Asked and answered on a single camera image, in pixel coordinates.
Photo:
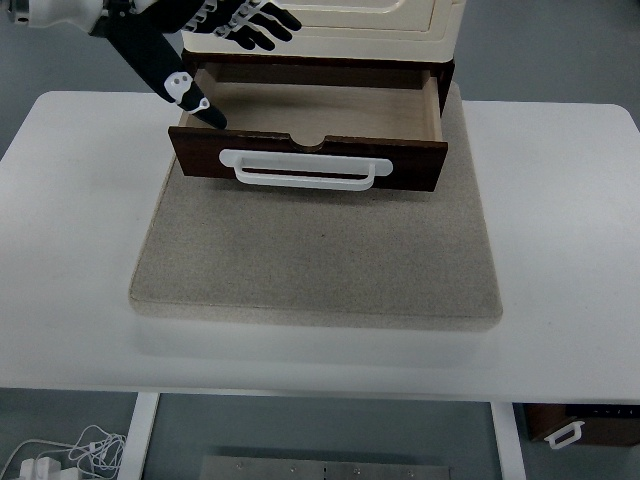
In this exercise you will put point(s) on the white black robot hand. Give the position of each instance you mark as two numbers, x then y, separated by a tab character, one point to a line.
145	50

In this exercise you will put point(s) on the grey fabric mat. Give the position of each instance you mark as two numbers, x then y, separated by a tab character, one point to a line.
320	250

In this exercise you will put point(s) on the white table leg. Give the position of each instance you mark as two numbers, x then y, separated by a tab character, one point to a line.
140	435
507	440

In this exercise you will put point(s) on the white power adapter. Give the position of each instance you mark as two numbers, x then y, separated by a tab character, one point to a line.
40	469

